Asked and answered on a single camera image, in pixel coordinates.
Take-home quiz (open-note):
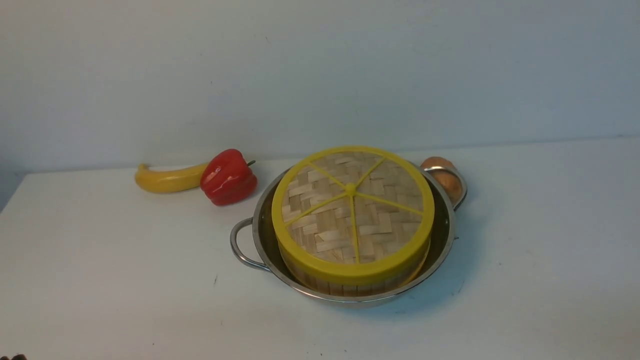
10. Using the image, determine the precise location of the yellow woven bamboo steamer lid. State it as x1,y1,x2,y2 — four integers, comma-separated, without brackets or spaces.
270,146,435,253

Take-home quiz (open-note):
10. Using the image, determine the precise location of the bamboo steamer basket yellow rim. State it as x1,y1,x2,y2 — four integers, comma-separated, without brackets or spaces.
279,237,431,297

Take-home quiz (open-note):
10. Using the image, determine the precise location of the stainless steel pot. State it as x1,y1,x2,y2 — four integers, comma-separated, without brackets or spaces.
230,165,468,309

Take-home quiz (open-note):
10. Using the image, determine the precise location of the red bell pepper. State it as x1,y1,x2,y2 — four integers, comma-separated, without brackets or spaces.
199,148,258,207

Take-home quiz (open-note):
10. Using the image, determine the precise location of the brown onion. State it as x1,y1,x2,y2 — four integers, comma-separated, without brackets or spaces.
420,156,466,207

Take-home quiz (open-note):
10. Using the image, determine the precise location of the yellow banana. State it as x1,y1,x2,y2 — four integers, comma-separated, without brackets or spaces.
134,162,208,194

